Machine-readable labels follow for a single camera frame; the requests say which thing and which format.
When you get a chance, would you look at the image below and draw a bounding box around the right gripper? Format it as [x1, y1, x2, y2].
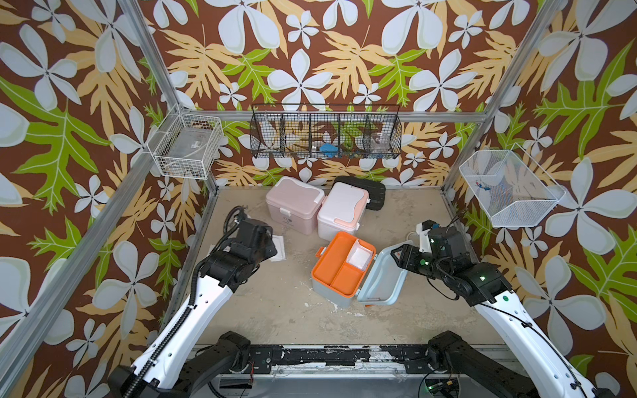
[387, 242, 451, 285]

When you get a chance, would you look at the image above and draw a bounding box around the blue orange first aid kit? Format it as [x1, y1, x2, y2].
[311, 232, 407, 308]

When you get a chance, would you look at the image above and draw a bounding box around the orange tray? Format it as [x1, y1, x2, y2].
[311, 232, 377, 299]

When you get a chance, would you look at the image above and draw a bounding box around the white first aid kit box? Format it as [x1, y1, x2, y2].
[317, 182, 370, 240]

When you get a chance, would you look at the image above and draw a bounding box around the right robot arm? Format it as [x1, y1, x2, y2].
[390, 221, 614, 397]

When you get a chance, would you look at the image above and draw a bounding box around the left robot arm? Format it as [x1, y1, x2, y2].
[108, 206, 277, 397]

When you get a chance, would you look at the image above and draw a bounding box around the pink first aid kit box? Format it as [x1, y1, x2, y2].
[265, 177, 325, 235]

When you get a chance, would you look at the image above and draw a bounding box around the black plastic case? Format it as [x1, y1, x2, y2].
[334, 176, 387, 211]

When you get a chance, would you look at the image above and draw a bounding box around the blue object in basket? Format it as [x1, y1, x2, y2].
[319, 144, 339, 159]

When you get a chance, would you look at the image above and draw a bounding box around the white mesh basket right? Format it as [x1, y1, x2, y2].
[460, 144, 567, 228]

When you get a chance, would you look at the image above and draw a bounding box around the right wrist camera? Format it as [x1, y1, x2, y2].
[416, 220, 439, 253]

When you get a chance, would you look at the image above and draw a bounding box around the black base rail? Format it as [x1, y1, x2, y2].
[229, 344, 442, 375]

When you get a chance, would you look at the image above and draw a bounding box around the white wire basket left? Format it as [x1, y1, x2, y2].
[148, 113, 224, 180]

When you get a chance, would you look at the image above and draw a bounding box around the black wire basket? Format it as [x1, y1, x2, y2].
[247, 104, 402, 159]

